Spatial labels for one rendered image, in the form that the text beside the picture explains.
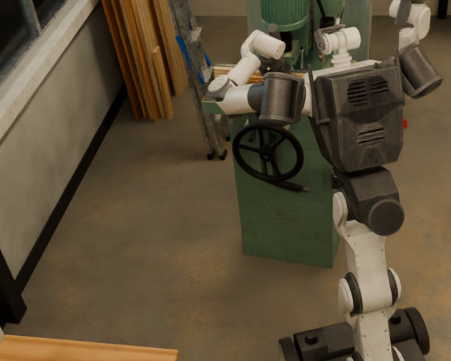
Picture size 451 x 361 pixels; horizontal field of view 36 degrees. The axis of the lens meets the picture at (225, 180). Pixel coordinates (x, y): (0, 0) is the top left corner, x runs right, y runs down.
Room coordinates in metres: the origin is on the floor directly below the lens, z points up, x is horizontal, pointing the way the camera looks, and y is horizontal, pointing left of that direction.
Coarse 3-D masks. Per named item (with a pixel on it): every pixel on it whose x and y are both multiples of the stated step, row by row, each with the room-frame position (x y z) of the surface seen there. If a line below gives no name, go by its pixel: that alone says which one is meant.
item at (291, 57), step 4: (296, 40) 2.47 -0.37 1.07; (292, 44) 2.44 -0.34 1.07; (296, 44) 2.44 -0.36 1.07; (292, 48) 2.42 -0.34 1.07; (296, 48) 2.43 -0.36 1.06; (284, 52) 2.39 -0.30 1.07; (288, 52) 2.39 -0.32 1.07; (292, 52) 2.38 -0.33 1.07; (296, 52) 2.43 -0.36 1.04; (284, 56) 2.36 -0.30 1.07; (288, 56) 2.36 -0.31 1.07; (292, 56) 2.36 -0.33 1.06; (296, 56) 2.43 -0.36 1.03; (288, 60) 2.35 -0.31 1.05; (292, 60) 2.36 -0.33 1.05; (296, 60) 2.42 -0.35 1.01; (292, 64) 2.36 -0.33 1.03; (292, 68) 2.36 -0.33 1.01
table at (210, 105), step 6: (246, 84) 2.46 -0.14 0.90; (204, 102) 2.38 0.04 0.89; (210, 102) 2.37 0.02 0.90; (216, 102) 2.36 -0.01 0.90; (204, 108) 2.38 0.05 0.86; (210, 108) 2.37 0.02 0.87; (216, 108) 2.36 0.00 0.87; (222, 114) 2.35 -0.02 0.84; (246, 114) 2.31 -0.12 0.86; (246, 120) 2.24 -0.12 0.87; (300, 120) 2.22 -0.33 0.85; (306, 120) 2.21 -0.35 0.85; (288, 126) 2.17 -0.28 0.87; (264, 132) 2.18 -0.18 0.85
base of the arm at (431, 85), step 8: (408, 48) 1.80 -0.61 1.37; (392, 56) 1.80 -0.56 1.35; (400, 56) 1.80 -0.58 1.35; (392, 64) 1.79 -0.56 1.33; (432, 80) 1.71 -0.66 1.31; (440, 80) 1.72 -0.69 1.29; (408, 88) 1.72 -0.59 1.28; (424, 88) 1.70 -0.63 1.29; (432, 88) 1.72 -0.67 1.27; (416, 96) 1.72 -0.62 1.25
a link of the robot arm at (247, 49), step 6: (258, 30) 2.18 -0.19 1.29; (252, 36) 2.15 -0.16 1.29; (246, 42) 2.13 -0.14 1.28; (252, 42) 2.14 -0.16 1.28; (246, 48) 2.10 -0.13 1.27; (252, 48) 2.14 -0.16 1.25; (246, 54) 2.08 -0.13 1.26; (252, 54) 2.07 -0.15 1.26; (252, 60) 2.06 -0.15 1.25; (258, 60) 2.06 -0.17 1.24; (258, 66) 2.06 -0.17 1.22
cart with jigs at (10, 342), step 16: (16, 336) 1.59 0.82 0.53; (0, 352) 1.53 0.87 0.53; (16, 352) 1.52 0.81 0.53; (32, 352) 1.51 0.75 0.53; (48, 352) 1.50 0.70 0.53; (64, 352) 1.49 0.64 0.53; (80, 352) 1.48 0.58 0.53; (96, 352) 1.47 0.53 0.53; (112, 352) 1.46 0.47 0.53; (128, 352) 1.45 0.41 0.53; (144, 352) 1.45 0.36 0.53; (160, 352) 1.44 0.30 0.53; (176, 352) 1.43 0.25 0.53
